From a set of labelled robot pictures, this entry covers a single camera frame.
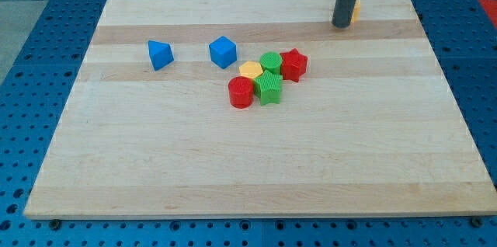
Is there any blue triangle block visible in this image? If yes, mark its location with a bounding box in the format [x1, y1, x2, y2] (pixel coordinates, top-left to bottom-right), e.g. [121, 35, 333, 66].
[148, 40, 174, 71]

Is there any wooden board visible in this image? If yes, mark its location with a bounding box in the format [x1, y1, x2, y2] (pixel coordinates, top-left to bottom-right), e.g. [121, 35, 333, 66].
[24, 0, 496, 220]

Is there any red cylinder block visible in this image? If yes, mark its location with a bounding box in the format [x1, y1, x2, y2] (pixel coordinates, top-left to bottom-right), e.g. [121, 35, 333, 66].
[228, 76, 254, 109]

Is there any green star block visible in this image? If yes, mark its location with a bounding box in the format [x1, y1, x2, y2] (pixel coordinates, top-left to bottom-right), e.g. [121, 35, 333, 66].
[254, 71, 283, 106]

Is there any yellow hexagon block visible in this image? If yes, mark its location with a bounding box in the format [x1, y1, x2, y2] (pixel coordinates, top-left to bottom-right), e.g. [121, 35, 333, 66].
[238, 61, 263, 79]

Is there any green cylinder block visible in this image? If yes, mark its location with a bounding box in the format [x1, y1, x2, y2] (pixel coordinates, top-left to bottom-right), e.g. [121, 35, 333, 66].
[259, 51, 283, 75]

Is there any blue cube block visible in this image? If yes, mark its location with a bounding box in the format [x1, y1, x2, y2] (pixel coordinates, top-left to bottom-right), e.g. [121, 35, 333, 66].
[209, 36, 237, 69]

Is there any red star block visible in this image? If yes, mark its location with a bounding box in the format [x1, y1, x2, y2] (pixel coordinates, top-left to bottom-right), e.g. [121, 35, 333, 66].
[280, 48, 308, 82]

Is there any yellow block behind rod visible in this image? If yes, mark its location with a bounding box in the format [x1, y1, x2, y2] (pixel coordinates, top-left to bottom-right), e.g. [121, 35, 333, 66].
[350, 0, 360, 23]

